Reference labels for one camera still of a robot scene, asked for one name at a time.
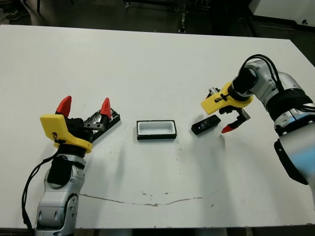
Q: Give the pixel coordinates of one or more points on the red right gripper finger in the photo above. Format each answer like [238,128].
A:
[229,128]

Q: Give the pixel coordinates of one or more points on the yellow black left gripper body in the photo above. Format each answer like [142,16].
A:
[57,132]

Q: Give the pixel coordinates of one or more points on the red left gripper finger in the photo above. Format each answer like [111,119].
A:
[65,105]
[106,109]

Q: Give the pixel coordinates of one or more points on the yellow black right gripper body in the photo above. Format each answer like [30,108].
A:
[216,102]

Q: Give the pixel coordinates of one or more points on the glossy black box lid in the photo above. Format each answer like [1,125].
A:
[94,118]

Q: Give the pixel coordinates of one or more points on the black slim camera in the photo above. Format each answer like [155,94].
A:
[205,125]

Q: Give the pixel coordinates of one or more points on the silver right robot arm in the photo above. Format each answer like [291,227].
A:
[290,81]

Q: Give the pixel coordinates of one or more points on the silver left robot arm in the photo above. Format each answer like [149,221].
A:
[59,204]

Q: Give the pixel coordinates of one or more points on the black box white lining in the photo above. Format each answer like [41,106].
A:
[157,137]

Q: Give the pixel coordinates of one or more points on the person in dark shoes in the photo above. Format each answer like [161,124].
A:
[17,15]

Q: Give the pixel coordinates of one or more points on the white cabinet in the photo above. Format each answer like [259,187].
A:
[278,7]

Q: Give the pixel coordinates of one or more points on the small black knob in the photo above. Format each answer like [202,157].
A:
[305,22]

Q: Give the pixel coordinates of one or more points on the black wheeled equipment frame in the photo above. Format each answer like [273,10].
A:
[182,23]

